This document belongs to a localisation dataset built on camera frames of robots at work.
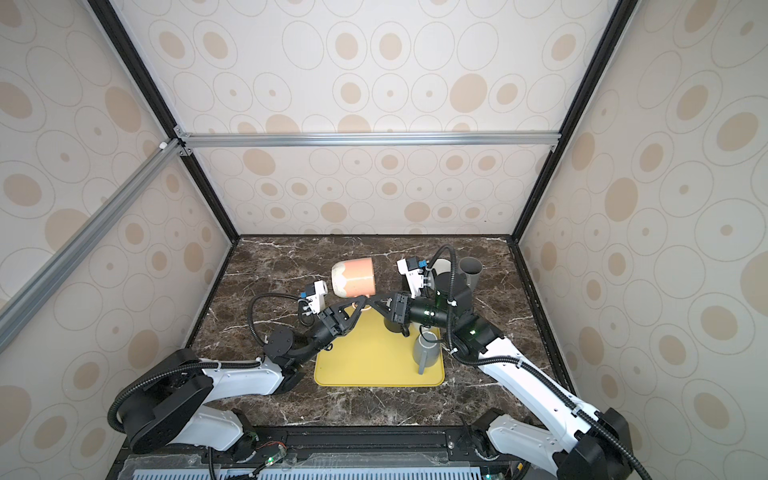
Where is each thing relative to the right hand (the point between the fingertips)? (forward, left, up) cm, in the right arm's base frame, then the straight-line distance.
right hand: (373, 304), depth 67 cm
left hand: (-1, +1, +2) cm, 2 cm away
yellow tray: (+1, +3, -31) cm, 32 cm away
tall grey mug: (+26, -31, -20) cm, 45 cm away
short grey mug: (-2, -13, -20) cm, 24 cm away
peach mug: (+4, +4, +4) cm, 7 cm away
